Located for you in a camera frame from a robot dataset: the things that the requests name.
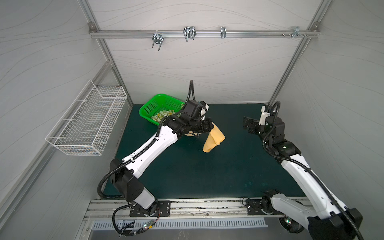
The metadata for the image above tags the yellow tan skirt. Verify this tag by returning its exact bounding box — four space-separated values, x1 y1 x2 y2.
203 124 226 153

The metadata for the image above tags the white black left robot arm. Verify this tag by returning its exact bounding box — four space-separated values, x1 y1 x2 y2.
97 81 214 215

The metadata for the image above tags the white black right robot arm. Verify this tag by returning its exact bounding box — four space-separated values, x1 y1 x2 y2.
243 101 363 240

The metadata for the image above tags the lemon print skirt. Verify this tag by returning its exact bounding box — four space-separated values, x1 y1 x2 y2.
151 110 176 123

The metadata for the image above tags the green plastic basket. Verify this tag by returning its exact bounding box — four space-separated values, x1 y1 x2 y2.
139 94 184 126

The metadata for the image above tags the metal U-bolt clamp middle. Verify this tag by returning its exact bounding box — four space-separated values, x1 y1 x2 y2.
183 26 197 42

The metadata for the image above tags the metal u-bolt clamp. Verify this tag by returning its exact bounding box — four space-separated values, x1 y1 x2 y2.
152 33 164 51
183 26 197 42

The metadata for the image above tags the metal U-bolt clamp left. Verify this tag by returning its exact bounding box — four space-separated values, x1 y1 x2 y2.
152 33 164 51

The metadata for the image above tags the aluminium top crossbar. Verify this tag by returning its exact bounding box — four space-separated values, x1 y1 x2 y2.
90 29 321 39

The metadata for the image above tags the white vent strip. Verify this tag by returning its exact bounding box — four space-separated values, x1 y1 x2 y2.
92 217 268 231

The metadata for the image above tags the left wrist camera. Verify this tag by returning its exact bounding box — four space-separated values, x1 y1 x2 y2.
182 100 209 120

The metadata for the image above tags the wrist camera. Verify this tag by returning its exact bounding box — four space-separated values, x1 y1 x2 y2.
182 100 209 120
259 106 275 126

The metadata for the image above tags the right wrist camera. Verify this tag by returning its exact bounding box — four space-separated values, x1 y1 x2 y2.
259 106 275 126

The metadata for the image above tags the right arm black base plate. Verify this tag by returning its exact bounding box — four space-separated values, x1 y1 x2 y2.
245 198 274 216

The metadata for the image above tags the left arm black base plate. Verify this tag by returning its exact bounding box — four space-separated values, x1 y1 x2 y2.
130 200 171 218

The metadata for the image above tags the metal ring clamp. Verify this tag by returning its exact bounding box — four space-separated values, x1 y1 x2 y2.
221 27 227 39

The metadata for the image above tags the metal bolt bracket right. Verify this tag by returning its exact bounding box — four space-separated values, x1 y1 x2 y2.
282 27 309 39

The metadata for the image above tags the white wire wall basket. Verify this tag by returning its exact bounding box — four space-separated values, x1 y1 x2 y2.
45 80 127 156

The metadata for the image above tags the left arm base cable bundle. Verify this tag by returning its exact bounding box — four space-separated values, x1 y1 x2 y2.
111 203 160 237

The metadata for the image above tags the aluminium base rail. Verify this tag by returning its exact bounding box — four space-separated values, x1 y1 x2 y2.
83 197 316 221

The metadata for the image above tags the aluminium corner frame post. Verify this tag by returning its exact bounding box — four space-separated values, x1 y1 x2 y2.
268 0 332 106

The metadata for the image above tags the left rear frame post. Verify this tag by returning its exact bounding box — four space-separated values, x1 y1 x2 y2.
78 0 134 107

